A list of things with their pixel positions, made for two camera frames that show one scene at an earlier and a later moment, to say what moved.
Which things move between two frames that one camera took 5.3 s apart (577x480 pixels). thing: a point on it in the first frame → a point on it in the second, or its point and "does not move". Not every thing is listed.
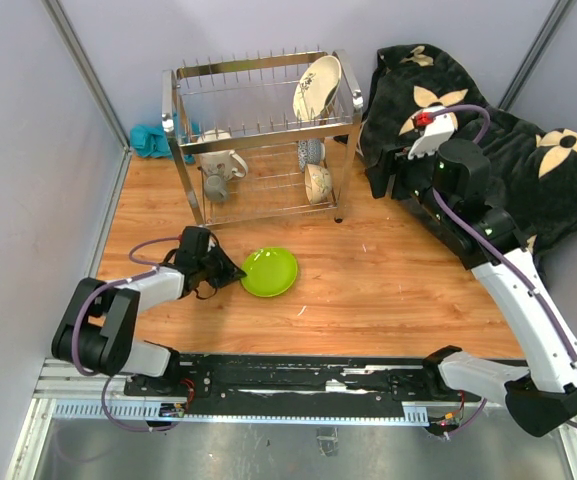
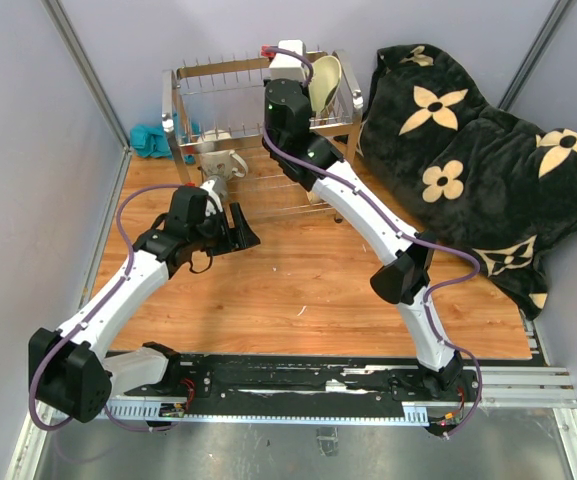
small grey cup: (212, 188) does not move
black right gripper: (388, 161) → (304, 90)
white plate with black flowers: (316, 87) does not move
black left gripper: (230, 272) → (239, 237)
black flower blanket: (553, 183) does not move
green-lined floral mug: (226, 162) does not move
